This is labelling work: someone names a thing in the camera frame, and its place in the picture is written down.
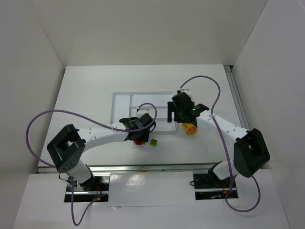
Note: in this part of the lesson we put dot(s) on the aluminium rail front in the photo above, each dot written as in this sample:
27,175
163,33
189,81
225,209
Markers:
160,167

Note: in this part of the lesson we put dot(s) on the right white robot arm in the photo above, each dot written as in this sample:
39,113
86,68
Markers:
246,151

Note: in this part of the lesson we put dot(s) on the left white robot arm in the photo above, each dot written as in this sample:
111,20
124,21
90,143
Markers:
67,147

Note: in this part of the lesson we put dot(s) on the aluminium rail right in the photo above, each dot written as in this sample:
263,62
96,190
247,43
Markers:
236,96

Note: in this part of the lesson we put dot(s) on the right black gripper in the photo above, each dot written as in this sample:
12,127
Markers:
172,111

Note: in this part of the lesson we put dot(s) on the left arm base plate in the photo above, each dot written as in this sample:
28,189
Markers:
98,190

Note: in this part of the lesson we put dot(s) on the red lego brick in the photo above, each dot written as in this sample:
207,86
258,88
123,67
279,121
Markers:
139,143

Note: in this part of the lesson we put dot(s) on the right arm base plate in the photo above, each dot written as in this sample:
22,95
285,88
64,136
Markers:
209,188

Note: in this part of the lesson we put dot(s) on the green lego brick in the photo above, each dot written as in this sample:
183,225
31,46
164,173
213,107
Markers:
153,142

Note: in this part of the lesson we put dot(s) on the yellow lego piece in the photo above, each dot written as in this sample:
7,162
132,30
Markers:
190,128

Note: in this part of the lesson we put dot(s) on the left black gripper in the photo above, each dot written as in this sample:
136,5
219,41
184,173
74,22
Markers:
139,137

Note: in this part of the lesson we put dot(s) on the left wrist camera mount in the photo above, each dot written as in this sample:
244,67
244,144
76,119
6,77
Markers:
141,111

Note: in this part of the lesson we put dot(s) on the aluminium rail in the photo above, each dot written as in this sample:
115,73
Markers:
236,96
160,167

